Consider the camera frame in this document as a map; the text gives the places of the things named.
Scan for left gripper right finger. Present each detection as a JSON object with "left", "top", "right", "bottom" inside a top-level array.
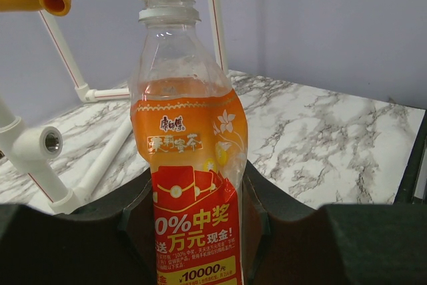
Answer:
[{"left": 242, "top": 164, "right": 426, "bottom": 284}]

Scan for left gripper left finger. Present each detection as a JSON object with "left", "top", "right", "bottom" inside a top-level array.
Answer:
[{"left": 1, "top": 173, "right": 156, "bottom": 284}]

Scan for orange label tea bottle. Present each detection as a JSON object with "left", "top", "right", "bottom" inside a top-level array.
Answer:
[{"left": 129, "top": 0, "right": 248, "bottom": 284}]

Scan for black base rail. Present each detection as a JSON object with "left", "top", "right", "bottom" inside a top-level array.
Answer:
[{"left": 393, "top": 111, "right": 426, "bottom": 204}]

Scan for white PVC pipe frame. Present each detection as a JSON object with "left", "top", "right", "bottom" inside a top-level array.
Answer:
[{"left": 1, "top": 0, "right": 229, "bottom": 214}]

